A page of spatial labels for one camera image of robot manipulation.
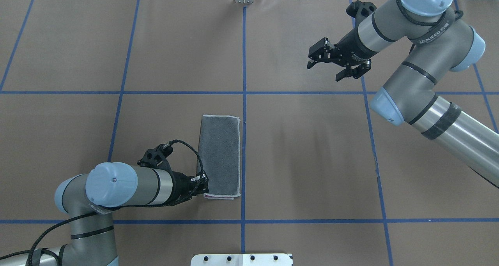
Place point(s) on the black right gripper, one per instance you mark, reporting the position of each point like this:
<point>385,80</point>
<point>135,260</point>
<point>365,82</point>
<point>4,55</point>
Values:
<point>349,46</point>

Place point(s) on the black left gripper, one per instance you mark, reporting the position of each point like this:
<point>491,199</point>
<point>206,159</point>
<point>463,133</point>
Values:
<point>180,184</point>

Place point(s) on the pink and grey towel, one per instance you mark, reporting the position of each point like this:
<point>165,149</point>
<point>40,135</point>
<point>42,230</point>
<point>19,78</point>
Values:
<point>220,151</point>

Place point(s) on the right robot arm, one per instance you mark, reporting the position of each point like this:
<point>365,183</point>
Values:
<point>442,42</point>

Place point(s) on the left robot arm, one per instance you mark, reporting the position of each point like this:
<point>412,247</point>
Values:
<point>90,201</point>

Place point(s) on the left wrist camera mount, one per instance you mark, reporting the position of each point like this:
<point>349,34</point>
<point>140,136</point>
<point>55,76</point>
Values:
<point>156,158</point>

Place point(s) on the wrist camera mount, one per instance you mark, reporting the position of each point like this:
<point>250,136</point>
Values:
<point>156,158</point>
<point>360,10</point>

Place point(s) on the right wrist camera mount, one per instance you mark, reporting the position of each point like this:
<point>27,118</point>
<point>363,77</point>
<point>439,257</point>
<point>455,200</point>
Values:
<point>360,10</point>

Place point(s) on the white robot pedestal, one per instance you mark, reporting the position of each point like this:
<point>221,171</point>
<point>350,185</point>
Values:
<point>255,259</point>

